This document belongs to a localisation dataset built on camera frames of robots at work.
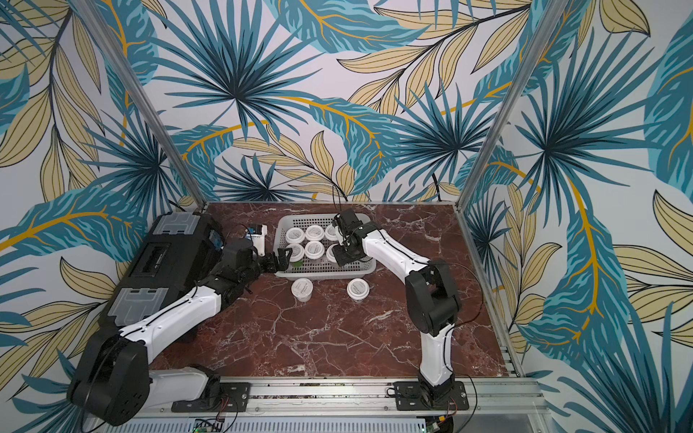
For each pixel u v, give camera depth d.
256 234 0.73
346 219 0.74
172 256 0.83
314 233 1.00
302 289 0.88
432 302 0.50
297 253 0.92
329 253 0.94
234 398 0.73
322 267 1.00
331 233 1.00
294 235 1.00
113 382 0.40
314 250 0.95
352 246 0.68
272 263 0.75
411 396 0.73
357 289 0.88
